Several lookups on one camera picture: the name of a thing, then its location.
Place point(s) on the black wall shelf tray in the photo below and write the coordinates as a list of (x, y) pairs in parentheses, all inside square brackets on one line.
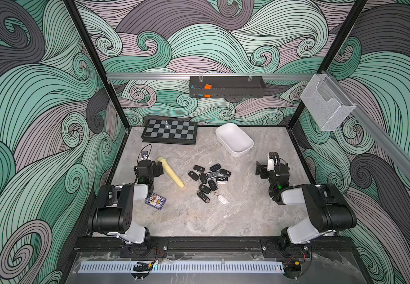
[(233, 87)]

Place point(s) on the clear acrylic wall holder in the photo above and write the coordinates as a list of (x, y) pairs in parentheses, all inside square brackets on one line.
[(326, 101)]

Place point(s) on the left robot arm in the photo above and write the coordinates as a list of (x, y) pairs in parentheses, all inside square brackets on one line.
[(112, 212)]

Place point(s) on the white plastic storage box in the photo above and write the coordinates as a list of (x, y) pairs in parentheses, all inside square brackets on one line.
[(234, 139)]

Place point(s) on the silver BMW key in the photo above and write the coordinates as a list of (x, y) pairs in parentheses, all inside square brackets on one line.
[(212, 175)]

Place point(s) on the aluminium rail right wall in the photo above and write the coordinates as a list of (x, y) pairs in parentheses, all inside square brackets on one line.
[(369, 114)]

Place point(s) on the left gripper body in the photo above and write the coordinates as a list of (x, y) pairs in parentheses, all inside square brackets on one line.
[(155, 168)]

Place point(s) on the yellow plastic cylinder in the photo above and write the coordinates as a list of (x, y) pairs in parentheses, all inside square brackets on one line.
[(170, 172)]

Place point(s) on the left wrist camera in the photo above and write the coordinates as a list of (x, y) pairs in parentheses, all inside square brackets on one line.
[(145, 155)]

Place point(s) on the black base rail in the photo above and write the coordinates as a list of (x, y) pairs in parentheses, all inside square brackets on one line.
[(175, 247)]

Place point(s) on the black key silver trim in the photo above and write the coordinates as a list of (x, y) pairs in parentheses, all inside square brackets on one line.
[(203, 196)]

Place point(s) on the black grey chessboard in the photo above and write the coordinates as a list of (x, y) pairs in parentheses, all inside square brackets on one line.
[(180, 132)]

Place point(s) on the black VW key large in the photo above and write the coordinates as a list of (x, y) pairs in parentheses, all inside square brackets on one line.
[(193, 175)]

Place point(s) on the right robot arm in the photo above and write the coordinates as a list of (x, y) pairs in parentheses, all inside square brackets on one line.
[(327, 209)]

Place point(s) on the black key top right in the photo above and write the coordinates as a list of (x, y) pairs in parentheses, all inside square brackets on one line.
[(215, 168)]

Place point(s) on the aluminium rail back wall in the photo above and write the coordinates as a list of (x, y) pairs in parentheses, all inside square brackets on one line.
[(185, 76)]

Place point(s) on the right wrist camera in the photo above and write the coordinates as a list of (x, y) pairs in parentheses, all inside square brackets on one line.
[(271, 164)]

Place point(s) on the blue playing card box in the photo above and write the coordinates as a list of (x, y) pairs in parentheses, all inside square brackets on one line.
[(155, 201)]

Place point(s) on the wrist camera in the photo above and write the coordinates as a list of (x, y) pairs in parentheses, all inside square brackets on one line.
[(271, 164), (145, 155)]

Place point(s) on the aluminium rail wall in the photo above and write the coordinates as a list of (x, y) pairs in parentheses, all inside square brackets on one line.
[(185, 76), (369, 114)]

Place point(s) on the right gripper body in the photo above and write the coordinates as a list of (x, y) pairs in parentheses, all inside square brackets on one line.
[(261, 168)]

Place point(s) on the white key tag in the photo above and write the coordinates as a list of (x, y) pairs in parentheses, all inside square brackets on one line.
[(222, 200)]

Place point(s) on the black flip key centre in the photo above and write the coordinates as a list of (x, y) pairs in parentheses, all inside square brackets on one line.
[(203, 178)]

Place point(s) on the black flip key buttons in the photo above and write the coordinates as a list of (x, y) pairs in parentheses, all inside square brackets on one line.
[(213, 185)]

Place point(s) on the white slotted cable duct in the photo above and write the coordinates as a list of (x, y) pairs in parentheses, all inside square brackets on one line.
[(186, 267)]

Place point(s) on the black VW key top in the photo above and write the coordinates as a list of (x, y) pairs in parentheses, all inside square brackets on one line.
[(198, 168)]

